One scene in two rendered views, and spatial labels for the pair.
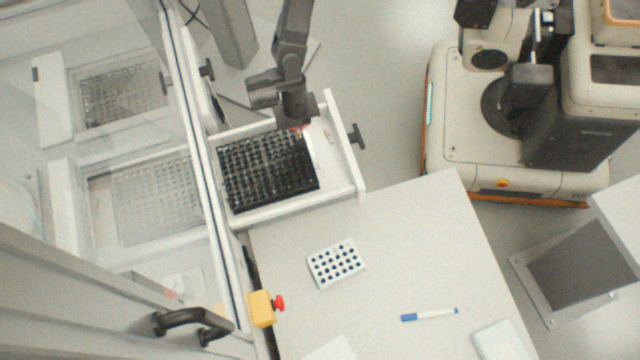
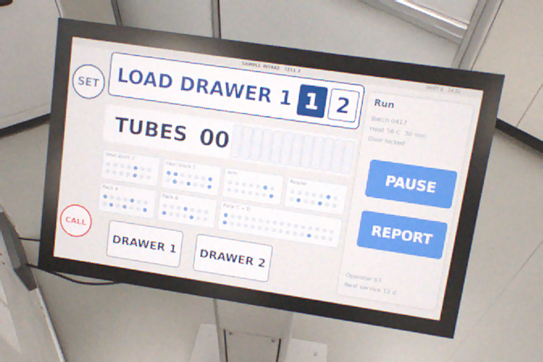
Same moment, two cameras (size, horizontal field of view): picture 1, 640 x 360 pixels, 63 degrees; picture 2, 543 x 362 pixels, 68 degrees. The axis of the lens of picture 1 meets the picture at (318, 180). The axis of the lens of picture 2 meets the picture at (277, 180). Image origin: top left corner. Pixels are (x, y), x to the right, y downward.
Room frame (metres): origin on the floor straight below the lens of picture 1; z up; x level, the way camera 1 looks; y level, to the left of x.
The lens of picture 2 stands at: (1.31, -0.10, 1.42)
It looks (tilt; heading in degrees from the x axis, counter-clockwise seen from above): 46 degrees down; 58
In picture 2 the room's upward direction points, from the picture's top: 5 degrees clockwise
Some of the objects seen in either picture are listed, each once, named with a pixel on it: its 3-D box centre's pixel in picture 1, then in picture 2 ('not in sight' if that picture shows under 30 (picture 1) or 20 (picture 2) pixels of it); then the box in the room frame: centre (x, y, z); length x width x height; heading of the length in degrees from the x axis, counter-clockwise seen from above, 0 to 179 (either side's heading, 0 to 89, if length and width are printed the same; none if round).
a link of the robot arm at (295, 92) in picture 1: (290, 88); not in sight; (0.60, 0.02, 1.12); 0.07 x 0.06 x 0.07; 97
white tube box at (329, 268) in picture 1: (336, 263); not in sight; (0.28, 0.00, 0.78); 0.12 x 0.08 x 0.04; 105
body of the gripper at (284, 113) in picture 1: (295, 103); not in sight; (0.59, 0.02, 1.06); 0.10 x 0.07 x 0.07; 97
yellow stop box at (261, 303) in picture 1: (263, 308); not in sight; (0.19, 0.18, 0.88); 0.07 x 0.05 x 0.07; 7
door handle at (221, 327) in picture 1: (202, 325); not in sight; (0.09, 0.17, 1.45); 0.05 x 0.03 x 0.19; 97
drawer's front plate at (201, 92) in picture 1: (199, 80); not in sight; (0.83, 0.27, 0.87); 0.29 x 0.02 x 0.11; 7
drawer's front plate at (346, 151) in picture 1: (343, 146); not in sight; (0.55, -0.08, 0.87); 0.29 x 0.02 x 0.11; 7
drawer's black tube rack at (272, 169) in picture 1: (268, 169); not in sight; (0.53, 0.12, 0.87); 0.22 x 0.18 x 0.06; 97
